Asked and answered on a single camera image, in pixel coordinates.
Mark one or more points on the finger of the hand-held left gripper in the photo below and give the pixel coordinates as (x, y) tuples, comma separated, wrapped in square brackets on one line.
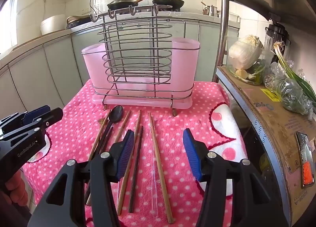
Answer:
[(37, 114), (53, 115)]

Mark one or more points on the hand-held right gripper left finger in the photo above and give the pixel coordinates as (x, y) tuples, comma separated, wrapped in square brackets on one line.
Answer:
[(126, 152)]

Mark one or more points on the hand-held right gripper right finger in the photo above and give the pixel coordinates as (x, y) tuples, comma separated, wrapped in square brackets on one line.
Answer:
[(192, 155)]

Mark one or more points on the dark brown chopstick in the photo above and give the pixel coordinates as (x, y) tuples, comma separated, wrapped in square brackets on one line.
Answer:
[(137, 167)]

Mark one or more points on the black chopstick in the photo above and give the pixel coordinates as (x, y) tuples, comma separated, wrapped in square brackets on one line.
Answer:
[(107, 138)]

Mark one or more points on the black spoon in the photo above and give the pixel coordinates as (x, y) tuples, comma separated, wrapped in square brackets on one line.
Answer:
[(116, 114)]

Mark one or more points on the clear plastic fork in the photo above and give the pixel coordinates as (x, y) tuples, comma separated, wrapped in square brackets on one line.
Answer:
[(154, 192)]

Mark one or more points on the person's left hand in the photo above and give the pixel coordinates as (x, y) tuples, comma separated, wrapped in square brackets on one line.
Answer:
[(14, 190)]

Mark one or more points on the pale green kitchen counter cabinets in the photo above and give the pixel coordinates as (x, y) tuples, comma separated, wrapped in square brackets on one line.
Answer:
[(49, 73)]

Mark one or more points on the pink plastic drip tray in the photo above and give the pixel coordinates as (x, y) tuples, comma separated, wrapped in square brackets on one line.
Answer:
[(148, 102)]

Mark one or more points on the pink polka dot blanket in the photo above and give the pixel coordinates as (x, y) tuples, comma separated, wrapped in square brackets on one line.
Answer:
[(197, 98)]

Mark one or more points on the brown cardboard shelf liner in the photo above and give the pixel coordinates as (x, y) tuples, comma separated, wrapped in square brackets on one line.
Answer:
[(271, 123)]

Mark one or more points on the white rice cooker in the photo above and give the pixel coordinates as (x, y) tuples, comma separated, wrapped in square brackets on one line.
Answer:
[(53, 25)]

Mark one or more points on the garlic cloves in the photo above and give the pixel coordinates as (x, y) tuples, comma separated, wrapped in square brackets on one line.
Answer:
[(242, 73)]

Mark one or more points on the window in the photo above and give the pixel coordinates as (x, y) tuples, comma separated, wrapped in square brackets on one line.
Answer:
[(9, 19)]

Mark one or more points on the napa cabbage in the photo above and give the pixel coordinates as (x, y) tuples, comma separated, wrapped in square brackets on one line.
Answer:
[(242, 54)]

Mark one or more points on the plastic bag of greens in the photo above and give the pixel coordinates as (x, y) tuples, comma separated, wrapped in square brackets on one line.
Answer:
[(288, 91)]

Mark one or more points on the clear plastic bowl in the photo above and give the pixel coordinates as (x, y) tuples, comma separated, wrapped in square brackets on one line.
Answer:
[(265, 63)]

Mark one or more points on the steel shelf unit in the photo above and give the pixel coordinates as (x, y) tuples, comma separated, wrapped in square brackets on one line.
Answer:
[(224, 31)]

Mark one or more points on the green onions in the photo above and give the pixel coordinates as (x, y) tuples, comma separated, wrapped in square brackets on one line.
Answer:
[(284, 61)]

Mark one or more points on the black wok with lid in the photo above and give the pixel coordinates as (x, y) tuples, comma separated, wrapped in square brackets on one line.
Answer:
[(121, 3)]

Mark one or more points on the steel kettle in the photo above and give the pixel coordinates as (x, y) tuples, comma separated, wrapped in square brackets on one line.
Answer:
[(211, 10)]

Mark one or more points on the gas stove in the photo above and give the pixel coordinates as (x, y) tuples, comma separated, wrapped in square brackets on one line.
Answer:
[(176, 9)]

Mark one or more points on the black blender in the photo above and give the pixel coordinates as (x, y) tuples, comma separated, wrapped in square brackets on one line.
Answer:
[(275, 31)]

